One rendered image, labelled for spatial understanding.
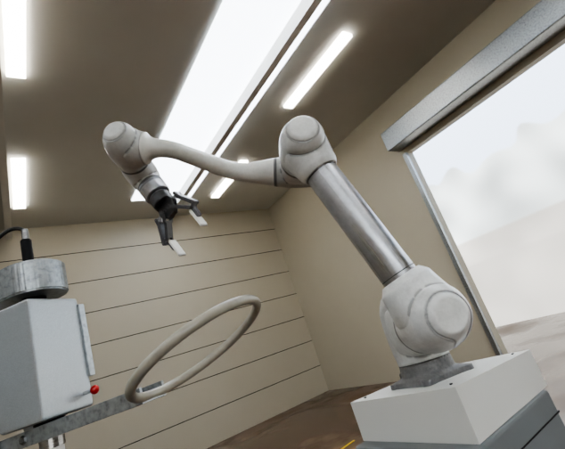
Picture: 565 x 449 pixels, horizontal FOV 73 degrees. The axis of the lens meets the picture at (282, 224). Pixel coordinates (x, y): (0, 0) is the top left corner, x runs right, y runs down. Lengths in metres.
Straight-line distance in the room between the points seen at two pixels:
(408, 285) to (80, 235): 6.50
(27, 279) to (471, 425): 1.49
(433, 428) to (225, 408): 6.15
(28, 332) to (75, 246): 5.48
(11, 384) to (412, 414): 1.31
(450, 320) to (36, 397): 1.31
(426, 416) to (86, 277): 6.23
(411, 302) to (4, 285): 1.42
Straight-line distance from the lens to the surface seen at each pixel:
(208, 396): 7.02
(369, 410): 1.26
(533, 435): 1.24
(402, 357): 1.22
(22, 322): 1.66
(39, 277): 1.70
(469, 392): 1.07
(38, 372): 1.61
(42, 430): 1.68
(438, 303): 0.96
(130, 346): 6.75
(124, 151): 1.26
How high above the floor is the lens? 1.14
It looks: 16 degrees up
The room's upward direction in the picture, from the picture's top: 19 degrees counter-clockwise
